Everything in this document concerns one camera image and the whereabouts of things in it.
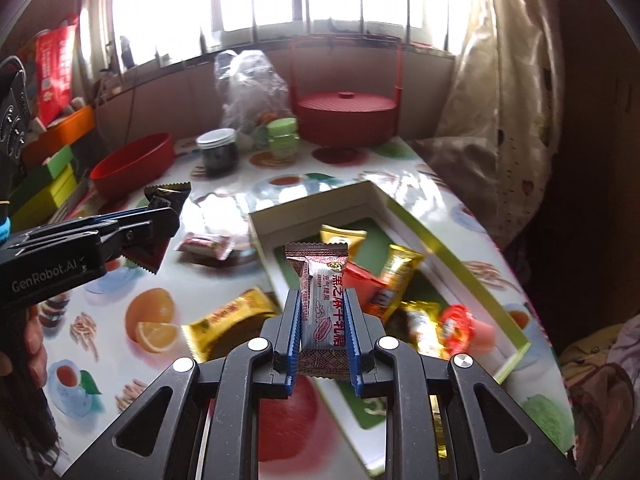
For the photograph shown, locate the dark red snack packet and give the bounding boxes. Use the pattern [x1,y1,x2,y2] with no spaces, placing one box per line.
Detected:
[122,182,192,274]

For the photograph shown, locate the gold peanut candy pack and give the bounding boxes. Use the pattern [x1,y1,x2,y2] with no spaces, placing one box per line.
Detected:
[181,287,280,363]

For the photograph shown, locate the long gold bar back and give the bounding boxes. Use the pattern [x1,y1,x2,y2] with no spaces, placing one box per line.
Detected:
[400,300,448,359]

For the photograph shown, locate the long gold bar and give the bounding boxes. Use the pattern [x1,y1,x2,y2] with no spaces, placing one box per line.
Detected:
[400,300,448,359]
[374,244,425,324]

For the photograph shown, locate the pink jelly cup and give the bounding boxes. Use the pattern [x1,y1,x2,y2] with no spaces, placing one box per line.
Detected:
[438,304,496,358]
[343,261,385,315]

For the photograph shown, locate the white red nougat packet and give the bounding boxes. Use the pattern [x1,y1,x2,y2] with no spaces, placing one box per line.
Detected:
[285,243,348,379]

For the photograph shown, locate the long gold bar front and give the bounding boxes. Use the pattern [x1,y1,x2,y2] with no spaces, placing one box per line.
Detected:
[374,244,425,324]

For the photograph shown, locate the small gold peanut candy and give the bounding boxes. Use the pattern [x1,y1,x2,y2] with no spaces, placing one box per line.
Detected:
[320,224,368,261]

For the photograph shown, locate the person's left hand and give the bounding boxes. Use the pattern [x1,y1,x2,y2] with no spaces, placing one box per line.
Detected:
[24,306,48,389]

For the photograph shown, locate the red oval bowl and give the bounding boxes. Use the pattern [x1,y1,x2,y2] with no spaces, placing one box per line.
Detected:
[90,132,175,200]

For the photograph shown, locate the stacked colourful boxes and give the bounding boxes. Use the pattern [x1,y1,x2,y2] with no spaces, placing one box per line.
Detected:
[9,105,96,231]

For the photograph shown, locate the green white cardboard tray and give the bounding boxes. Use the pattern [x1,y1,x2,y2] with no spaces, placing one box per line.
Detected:
[247,179,533,478]

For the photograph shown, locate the dark glass jar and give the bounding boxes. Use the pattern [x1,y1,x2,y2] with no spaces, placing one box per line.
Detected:
[196,128,240,177]

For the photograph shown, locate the green jar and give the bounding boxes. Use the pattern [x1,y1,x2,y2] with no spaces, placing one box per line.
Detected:
[266,117,299,162]

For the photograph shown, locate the clear plastic bag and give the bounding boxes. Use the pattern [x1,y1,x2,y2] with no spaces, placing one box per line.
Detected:
[214,50,292,132]

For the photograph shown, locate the pile of clothes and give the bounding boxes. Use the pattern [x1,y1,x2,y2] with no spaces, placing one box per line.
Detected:
[560,316,639,479]

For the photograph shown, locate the red snack bag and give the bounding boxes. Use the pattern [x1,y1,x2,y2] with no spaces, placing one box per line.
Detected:
[36,14,78,126]

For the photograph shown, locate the beige patterned curtain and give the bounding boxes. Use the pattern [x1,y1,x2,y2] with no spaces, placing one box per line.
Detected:
[411,0,564,248]

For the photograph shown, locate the red basket with handle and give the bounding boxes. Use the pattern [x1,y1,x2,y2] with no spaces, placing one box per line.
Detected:
[290,34,404,148]

